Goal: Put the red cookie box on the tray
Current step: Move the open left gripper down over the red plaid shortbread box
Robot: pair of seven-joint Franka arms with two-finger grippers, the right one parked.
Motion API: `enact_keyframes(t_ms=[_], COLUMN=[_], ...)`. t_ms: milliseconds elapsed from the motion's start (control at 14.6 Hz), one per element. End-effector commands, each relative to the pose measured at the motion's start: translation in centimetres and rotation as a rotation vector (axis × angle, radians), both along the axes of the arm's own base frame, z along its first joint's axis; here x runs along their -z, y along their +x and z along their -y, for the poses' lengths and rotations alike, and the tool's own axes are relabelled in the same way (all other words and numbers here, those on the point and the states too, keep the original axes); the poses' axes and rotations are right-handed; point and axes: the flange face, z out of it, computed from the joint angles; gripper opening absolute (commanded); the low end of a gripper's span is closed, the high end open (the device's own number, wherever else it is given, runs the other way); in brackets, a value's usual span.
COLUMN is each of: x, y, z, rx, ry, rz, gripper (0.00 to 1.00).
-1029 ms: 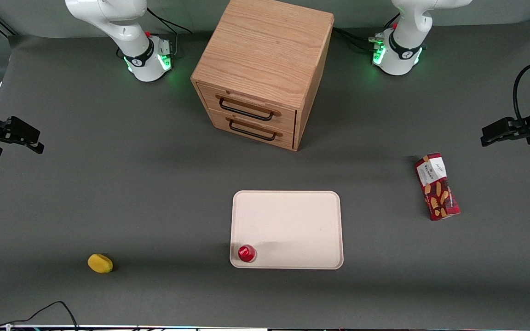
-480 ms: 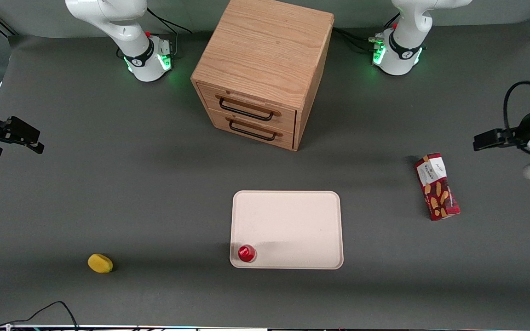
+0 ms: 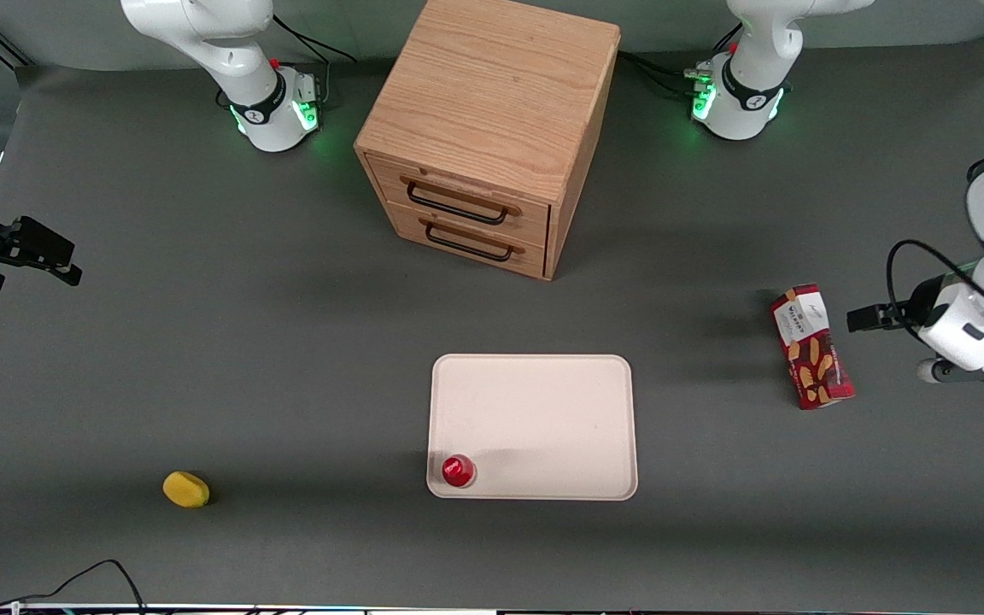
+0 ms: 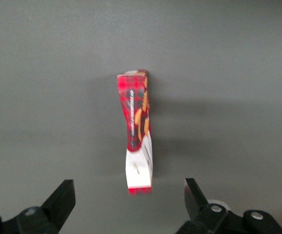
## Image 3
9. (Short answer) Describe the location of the red cookie box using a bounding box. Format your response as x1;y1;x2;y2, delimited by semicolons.
770;284;856;411

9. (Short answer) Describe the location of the beige plastic tray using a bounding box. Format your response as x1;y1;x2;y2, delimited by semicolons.
426;354;639;501

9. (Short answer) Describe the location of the yellow lemon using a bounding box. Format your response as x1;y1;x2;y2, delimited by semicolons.
162;471;211;509

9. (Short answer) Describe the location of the wooden drawer front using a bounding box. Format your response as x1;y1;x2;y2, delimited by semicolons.
384;202;548;280
366;154;552;249

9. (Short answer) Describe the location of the small red cup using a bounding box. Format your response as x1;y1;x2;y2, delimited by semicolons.
442;454;477;489

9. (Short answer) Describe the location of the wooden drawer cabinet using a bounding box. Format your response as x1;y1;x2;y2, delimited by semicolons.
354;0;622;282

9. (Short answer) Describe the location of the black looped gripper cable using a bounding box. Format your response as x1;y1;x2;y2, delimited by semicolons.
887;240;984;338

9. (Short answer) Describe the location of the black cable at table edge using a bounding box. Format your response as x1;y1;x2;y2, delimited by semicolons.
0;559;147;615

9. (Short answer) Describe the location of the black left arm base cable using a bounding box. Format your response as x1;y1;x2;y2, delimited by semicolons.
618;50;702;97

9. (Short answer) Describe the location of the black arm base cable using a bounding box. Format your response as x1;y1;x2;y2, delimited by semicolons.
618;50;702;97
272;15;358;108

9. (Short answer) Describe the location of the black right arm base cable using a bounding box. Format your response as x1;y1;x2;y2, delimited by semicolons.
272;15;358;108

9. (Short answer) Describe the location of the black metal drawer handle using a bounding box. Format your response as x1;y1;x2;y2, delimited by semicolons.
426;220;516;262
407;179;512;226

